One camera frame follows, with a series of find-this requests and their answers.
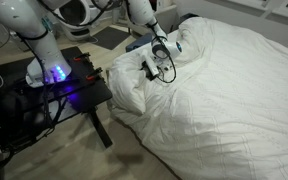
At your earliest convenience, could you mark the white round appliance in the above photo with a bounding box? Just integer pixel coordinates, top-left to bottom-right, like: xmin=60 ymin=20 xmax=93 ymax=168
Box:
xmin=55 ymin=0 xmax=91 ymax=41

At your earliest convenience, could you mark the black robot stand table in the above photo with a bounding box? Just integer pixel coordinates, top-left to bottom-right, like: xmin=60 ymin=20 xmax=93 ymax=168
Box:
xmin=0 ymin=47 xmax=112 ymax=168

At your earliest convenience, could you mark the dark floor mat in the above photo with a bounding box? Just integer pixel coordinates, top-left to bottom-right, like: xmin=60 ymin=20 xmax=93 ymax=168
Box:
xmin=94 ymin=27 xmax=130 ymax=50

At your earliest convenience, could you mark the beige armchair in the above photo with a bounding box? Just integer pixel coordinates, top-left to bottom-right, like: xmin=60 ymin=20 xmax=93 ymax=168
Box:
xmin=154 ymin=5 xmax=178 ymax=33

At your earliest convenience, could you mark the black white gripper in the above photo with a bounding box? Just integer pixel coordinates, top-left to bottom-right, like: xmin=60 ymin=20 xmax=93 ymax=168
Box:
xmin=140 ymin=50 xmax=171 ymax=81

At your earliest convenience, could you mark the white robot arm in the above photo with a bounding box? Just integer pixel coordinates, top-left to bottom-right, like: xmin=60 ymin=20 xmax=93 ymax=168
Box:
xmin=0 ymin=0 xmax=182 ymax=88

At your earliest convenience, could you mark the white duvet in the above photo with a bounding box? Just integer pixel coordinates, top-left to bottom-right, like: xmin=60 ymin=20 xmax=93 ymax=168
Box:
xmin=109 ymin=17 xmax=288 ymax=180

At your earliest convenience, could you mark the orange black clamp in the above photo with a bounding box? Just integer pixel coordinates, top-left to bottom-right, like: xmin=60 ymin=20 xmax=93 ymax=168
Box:
xmin=73 ymin=52 xmax=90 ymax=61
xmin=86 ymin=67 xmax=103 ymax=80

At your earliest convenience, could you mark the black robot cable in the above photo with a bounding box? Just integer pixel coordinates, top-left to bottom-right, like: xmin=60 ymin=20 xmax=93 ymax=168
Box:
xmin=15 ymin=0 xmax=178 ymax=134

